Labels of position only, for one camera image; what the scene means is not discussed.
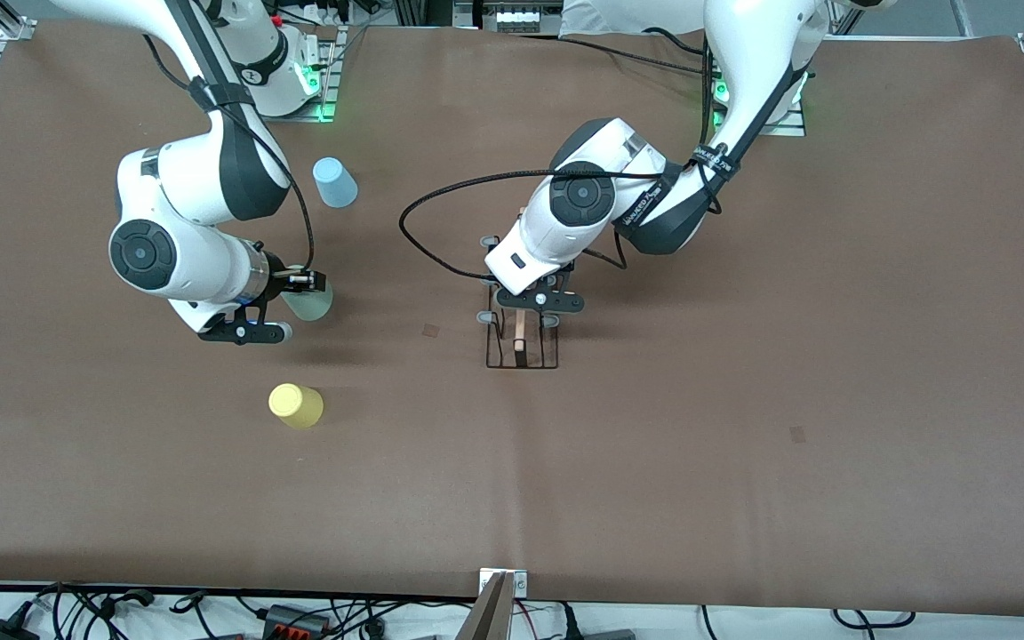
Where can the grey device with white sockets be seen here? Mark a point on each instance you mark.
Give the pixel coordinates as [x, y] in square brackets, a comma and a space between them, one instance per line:
[516, 18]

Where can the grey metal camera mount bracket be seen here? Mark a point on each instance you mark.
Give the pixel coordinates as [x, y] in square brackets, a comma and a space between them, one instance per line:
[519, 583]

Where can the grey camera mount beam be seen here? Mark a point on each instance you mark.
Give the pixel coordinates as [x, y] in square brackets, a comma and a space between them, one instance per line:
[490, 618]

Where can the black orange connector box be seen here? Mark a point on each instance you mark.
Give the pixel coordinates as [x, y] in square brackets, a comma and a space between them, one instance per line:
[294, 620]

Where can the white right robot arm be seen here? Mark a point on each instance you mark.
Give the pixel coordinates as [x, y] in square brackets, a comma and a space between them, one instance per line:
[174, 187]

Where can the black power adapter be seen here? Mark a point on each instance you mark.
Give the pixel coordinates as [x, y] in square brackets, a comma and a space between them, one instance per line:
[1, 631]

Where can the white power strip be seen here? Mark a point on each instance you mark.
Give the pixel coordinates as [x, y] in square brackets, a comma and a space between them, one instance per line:
[321, 13]

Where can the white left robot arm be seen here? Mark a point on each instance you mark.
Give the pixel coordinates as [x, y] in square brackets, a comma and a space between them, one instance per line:
[743, 80]

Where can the brown table cover sheet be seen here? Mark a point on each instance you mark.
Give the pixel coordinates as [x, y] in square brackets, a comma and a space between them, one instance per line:
[565, 489]

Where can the right arm aluminium base plate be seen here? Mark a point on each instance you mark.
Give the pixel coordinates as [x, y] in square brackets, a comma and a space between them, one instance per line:
[328, 71]

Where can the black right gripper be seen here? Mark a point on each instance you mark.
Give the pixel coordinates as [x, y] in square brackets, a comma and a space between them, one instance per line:
[276, 271]

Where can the yellow plastic cup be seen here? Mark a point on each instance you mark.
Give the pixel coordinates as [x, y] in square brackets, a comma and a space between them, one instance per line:
[296, 406]

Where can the light blue plastic cup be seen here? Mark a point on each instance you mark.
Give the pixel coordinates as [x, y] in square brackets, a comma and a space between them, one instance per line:
[334, 185]

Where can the pale green plastic cup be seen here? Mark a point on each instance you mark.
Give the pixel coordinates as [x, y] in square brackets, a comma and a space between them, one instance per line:
[312, 308]

